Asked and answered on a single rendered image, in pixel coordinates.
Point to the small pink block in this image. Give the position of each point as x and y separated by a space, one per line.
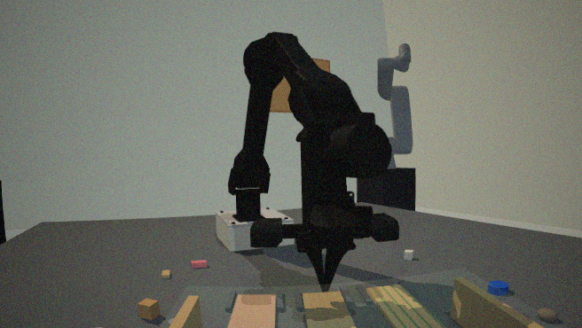
199 264

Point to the blue short cylinder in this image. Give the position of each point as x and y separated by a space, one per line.
500 284

